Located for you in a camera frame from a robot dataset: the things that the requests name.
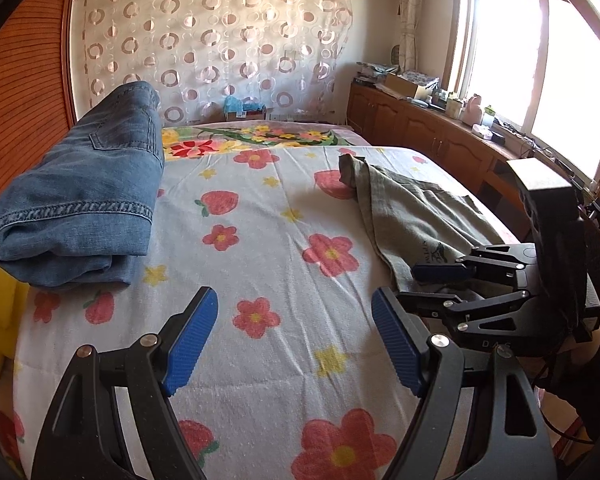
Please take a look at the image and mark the window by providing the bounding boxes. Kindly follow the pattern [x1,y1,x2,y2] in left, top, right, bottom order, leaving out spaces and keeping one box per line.
[440,0,600,186]

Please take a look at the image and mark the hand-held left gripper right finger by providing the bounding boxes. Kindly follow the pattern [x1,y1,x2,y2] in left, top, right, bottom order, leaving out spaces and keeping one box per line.
[371,287,562,480]

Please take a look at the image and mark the beige window curtain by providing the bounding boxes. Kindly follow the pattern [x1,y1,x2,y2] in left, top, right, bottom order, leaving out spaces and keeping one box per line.
[392,0,433,76]

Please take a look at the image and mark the folded blue jeans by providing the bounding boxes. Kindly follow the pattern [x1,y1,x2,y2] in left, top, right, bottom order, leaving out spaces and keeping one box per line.
[0,81,166,289]

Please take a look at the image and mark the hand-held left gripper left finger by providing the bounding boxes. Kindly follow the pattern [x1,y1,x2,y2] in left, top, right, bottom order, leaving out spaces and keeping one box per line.
[30,286,220,480]

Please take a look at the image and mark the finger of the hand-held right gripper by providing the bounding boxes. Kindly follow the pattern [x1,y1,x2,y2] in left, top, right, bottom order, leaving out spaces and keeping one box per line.
[396,287,537,357]
[411,242,537,292]

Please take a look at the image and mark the yellow plush toy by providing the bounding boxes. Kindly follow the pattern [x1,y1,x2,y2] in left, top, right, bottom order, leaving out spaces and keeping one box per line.
[0,240,31,386]

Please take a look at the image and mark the cardboard box at headboard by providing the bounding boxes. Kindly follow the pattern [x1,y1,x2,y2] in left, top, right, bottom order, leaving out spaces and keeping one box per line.
[223,102,273,122]

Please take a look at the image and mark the grey-green pants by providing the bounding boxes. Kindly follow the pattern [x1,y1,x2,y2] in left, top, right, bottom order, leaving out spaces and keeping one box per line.
[337,152,531,306]

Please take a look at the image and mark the open cardboard box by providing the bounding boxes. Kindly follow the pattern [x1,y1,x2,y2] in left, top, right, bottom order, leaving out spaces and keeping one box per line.
[384,71,433,100]

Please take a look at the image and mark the pink floral blanket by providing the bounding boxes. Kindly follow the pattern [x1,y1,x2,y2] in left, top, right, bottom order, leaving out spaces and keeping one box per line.
[161,120,368,161]

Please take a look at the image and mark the slatted wooden wardrobe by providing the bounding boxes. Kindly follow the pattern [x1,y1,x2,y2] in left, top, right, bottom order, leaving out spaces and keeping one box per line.
[0,0,81,211]

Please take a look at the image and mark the white plastic jug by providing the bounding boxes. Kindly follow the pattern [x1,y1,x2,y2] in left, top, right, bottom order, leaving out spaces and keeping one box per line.
[462,95,485,125]

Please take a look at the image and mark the white flower-print bed sheet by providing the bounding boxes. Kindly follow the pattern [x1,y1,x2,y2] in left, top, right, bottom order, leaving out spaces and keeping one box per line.
[0,145,526,480]

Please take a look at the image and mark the patterned folded cloth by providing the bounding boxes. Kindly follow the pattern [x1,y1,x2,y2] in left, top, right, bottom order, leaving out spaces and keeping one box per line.
[355,61,401,81]

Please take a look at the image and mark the sheer circle-pattern curtain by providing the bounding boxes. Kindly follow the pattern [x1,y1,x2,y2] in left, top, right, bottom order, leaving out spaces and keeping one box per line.
[77,0,356,128]

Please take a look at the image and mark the long wooden cabinet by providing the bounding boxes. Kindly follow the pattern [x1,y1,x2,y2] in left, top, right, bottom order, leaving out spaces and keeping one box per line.
[347,82,600,241]

